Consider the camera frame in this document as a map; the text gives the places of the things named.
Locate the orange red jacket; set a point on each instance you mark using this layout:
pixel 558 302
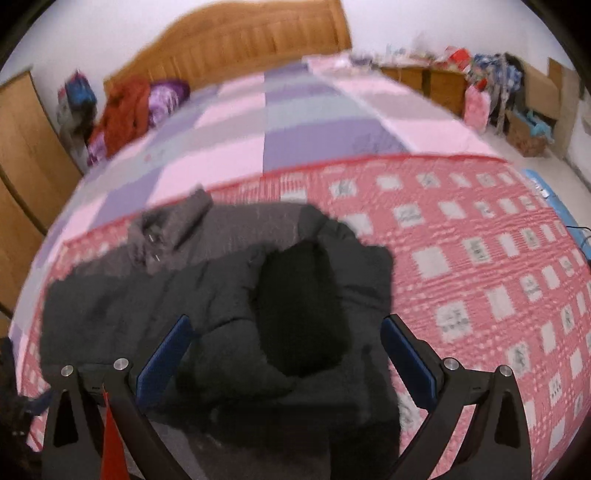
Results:
pixel 125 116

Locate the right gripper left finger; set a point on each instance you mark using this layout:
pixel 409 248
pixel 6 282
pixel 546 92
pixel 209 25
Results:
pixel 96 415

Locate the dark grey wool coat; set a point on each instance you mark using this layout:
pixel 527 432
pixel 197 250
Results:
pixel 284 376

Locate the wooden headboard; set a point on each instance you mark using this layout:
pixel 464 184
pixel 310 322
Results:
pixel 227 40

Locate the pink bag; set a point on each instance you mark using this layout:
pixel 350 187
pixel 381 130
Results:
pixel 477 109

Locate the wooden wardrobe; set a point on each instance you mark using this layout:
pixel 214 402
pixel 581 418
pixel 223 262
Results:
pixel 38 176

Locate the wooden bedside cabinet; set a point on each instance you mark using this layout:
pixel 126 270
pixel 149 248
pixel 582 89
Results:
pixel 444 87

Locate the cardboard box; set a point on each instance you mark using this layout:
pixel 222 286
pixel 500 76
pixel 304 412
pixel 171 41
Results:
pixel 528 133

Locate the pink purple patchwork bedsheet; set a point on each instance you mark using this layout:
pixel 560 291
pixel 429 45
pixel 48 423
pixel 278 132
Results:
pixel 309 111

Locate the hanging bags pile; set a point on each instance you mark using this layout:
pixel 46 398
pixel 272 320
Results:
pixel 75 114

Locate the blue patterned clothes pile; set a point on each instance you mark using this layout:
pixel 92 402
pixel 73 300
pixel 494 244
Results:
pixel 505 77

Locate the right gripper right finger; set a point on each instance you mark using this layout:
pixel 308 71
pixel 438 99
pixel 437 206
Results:
pixel 496 444

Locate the purple patterned pillow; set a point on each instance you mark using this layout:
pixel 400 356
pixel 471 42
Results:
pixel 164 99

